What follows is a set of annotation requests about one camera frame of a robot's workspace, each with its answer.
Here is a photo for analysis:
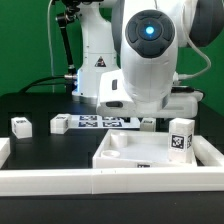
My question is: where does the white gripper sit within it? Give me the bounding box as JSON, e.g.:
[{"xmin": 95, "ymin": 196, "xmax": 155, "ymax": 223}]
[{"xmin": 96, "ymin": 70, "xmax": 204, "ymax": 118}]

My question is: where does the black cable bundle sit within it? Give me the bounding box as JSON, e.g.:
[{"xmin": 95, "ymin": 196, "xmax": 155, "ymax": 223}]
[{"xmin": 18, "ymin": 6, "xmax": 80, "ymax": 94}]

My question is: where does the white marker tag sheet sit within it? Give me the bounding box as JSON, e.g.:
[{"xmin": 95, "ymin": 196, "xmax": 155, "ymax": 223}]
[{"xmin": 70, "ymin": 115, "xmax": 140, "ymax": 129}]

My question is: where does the white square tabletop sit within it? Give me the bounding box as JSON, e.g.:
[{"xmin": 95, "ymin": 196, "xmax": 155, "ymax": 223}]
[{"xmin": 92, "ymin": 129, "xmax": 197, "ymax": 168}]

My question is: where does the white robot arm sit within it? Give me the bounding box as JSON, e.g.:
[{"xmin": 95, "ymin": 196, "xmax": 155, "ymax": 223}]
[{"xmin": 56, "ymin": 0, "xmax": 224, "ymax": 118}]

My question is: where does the white U-shaped obstacle fence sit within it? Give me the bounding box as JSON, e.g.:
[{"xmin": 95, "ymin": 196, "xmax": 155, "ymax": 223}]
[{"xmin": 0, "ymin": 138, "xmax": 224, "ymax": 196}]

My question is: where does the grey thin cable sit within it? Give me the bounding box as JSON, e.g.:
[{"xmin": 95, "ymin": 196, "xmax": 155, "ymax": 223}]
[{"xmin": 47, "ymin": 0, "xmax": 56, "ymax": 94}]

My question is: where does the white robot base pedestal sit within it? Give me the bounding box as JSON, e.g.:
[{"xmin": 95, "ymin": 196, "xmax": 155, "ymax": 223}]
[{"xmin": 72, "ymin": 3, "xmax": 118, "ymax": 104}]

